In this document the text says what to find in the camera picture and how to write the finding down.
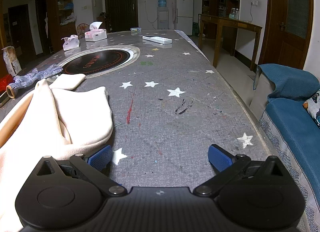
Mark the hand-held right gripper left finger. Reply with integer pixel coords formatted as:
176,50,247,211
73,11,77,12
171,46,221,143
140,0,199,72
35,144,128,197

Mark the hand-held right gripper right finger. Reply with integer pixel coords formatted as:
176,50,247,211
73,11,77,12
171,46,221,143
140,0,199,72
194,144,287,197

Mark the cream sweater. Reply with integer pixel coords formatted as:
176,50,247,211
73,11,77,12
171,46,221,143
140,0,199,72
0,73,114,232

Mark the grey star-print tablecloth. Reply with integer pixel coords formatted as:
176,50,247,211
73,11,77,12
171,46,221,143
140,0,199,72
0,29,275,197

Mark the blue sofa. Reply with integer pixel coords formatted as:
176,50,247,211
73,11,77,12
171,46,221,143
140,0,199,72
250,63,320,232

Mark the round black induction cooktop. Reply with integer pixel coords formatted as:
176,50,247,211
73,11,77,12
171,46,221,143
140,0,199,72
60,45,140,76

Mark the blue knit glove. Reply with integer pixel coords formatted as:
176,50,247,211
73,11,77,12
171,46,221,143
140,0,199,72
6,64,63,98

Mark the patterned cushion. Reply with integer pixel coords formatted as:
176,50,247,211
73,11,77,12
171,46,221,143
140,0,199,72
303,89,320,129

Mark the black smartphone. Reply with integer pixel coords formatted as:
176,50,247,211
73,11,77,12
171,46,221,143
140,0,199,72
0,91,12,108

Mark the white tissue pack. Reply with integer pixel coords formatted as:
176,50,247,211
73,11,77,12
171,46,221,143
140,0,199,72
61,35,80,51

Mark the pink tissue box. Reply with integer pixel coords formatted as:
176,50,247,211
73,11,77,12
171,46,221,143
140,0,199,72
84,21,107,42

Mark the red plastic stool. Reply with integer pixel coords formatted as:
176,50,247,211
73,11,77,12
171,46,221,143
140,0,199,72
0,75,15,90

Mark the round hand fan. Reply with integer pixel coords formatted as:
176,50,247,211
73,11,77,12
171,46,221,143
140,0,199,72
76,23,90,39

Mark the white remote control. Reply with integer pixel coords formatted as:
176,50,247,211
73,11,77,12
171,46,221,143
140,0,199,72
142,35,172,45

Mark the printed paper carton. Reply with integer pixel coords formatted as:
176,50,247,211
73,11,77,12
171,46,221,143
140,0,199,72
1,46,22,77

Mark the wooden side table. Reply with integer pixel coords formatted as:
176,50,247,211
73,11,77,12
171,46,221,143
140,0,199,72
197,13,262,71

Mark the wooden door with glass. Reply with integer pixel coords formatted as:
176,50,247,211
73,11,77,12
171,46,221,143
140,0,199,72
259,0,314,70

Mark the white water dispenser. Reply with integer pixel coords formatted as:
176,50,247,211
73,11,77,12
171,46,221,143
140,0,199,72
157,7,168,30

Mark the dark entrance door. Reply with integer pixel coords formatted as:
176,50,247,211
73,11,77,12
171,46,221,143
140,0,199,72
104,0,139,32

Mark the white refrigerator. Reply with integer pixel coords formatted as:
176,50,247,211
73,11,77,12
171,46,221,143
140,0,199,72
174,0,194,36

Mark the wooden arch cabinet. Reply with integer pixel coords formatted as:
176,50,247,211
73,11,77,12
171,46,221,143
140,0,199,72
0,0,77,55

